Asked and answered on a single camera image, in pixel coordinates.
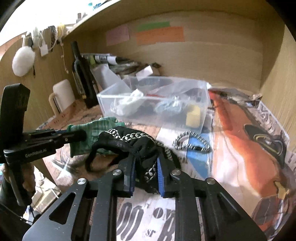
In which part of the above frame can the stack of magazines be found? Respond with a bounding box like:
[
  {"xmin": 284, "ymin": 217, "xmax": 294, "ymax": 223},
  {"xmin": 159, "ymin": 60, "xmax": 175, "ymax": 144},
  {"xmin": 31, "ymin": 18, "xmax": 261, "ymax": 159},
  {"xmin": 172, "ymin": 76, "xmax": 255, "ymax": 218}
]
[{"xmin": 82, "ymin": 53, "xmax": 161, "ymax": 75}]

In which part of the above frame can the pink sticky note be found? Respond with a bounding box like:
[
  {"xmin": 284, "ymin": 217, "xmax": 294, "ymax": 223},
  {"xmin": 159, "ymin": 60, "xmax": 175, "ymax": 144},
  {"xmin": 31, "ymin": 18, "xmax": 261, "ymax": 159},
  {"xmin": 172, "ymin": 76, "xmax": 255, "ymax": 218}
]
[{"xmin": 106, "ymin": 24, "xmax": 130, "ymax": 46}]

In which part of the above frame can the silver foil plastic bag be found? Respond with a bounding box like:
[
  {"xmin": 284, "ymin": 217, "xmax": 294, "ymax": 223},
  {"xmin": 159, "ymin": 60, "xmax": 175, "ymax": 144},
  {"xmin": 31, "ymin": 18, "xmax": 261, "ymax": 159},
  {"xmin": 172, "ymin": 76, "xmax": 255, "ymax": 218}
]
[{"xmin": 154, "ymin": 99, "xmax": 186, "ymax": 116}]

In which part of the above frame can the yellow sponge block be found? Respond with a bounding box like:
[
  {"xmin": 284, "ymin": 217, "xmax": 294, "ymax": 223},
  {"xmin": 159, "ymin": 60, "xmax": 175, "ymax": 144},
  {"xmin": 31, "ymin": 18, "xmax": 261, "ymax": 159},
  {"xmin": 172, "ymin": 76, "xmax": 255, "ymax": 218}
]
[{"xmin": 186, "ymin": 105, "xmax": 201, "ymax": 128}]

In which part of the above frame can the small white paper box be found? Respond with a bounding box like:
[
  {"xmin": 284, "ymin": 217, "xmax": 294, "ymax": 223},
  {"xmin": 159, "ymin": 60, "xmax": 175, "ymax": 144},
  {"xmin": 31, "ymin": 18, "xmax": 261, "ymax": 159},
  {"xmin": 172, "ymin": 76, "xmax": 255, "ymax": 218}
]
[{"xmin": 136, "ymin": 65, "xmax": 154, "ymax": 80}]

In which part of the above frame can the person's left hand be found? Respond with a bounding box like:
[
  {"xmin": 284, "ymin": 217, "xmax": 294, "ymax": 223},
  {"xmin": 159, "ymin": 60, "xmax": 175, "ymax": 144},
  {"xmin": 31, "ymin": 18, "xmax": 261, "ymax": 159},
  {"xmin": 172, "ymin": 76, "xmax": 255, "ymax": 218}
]
[{"xmin": 1, "ymin": 163, "xmax": 37, "ymax": 193}]

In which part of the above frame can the green knit glove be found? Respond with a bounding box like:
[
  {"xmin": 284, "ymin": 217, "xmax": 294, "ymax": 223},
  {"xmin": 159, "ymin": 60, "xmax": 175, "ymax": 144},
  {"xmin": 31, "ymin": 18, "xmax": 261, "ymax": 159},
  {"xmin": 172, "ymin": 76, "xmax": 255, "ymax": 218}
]
[{"xmin": 66, "ymin": 117, "xmax": 125, "ymax": 158}]

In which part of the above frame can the white fluffy pompom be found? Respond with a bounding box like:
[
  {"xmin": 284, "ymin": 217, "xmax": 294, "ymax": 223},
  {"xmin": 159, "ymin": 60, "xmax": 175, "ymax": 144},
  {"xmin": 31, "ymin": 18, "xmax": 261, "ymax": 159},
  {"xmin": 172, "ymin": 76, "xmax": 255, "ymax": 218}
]
[{"xmin": 12, "ymin": 46, "xmax": 36, "ymax": 77}]

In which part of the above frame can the dark wine bottle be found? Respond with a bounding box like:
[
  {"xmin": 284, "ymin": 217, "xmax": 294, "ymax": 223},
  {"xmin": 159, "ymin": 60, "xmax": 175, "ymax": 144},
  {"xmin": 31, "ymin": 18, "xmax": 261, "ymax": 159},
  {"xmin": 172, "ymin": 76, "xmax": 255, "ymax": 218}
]
[{"xmin": 71, "ymin": 41, "xmax": 98, "ymax": 108}]

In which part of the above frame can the black chain-print scrunchie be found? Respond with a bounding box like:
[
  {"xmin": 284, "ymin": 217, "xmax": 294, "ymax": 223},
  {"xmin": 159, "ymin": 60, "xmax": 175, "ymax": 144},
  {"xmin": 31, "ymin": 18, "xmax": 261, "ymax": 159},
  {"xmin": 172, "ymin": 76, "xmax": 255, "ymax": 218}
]
[{"xmin": 85, "ymin": 126, "xmax": 181, "ymax": 185}]

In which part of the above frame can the clear plastic storage bin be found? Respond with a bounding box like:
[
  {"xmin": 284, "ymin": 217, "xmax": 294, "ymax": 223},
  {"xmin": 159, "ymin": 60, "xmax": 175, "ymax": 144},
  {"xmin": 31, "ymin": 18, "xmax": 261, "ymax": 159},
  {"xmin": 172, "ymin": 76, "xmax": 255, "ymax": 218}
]
[{"xmin": 97, "ymin": 76, "xmax": 211, "ymax": 133}]

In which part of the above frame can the orange sticky note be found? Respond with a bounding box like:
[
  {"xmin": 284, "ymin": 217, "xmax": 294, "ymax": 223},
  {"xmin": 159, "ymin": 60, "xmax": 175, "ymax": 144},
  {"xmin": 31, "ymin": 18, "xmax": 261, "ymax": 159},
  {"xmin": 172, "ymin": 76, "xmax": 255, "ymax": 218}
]
[{"xmin": 136, "ymin": 27, "xmax": 185, "ymax": 46}]

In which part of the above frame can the white cream mug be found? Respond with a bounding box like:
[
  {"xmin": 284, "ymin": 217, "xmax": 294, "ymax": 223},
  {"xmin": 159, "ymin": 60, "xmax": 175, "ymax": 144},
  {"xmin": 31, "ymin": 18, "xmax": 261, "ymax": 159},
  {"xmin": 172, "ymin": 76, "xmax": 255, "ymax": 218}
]
[{"xmin": 49, "ymin": 79, "xmax": 75, "ymax": 115}]

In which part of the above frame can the black white braided bracelet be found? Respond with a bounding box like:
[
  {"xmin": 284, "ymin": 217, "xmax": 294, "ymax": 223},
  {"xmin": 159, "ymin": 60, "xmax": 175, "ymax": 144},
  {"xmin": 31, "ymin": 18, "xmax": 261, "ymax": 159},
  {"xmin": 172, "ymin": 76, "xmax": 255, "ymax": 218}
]
[{"xmin": 172, "ymin": 131, "xmax": 212, "ymax": 153}]

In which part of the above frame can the green sticky note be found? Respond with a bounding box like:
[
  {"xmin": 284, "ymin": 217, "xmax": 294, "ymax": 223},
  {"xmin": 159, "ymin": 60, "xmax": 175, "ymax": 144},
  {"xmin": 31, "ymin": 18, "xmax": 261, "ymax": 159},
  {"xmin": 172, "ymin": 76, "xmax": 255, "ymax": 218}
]
[{"xmin": 137, "ymin": 22, "xmax": 170, "ymax": 32}]

